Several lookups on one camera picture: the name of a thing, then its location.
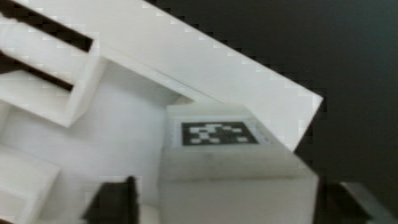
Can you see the white chair seat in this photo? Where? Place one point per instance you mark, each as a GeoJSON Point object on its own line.
{"type": "Point", "coordinates": [86, 129]}

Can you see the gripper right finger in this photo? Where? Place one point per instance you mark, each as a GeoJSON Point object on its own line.
{"type": "Point", "coordinates": [348, 205]}

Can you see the white chair leg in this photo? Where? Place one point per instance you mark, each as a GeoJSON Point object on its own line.
{"type": "Point", "coordinates": [234, 180]}

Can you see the white U-shaped obstacle fence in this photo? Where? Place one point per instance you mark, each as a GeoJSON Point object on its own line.
{"type": "Point", "coordinates": [207, 60]}

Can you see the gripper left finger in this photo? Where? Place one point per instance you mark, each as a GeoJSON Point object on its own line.
{"type": "Point", "coordinates": [115, 205]}

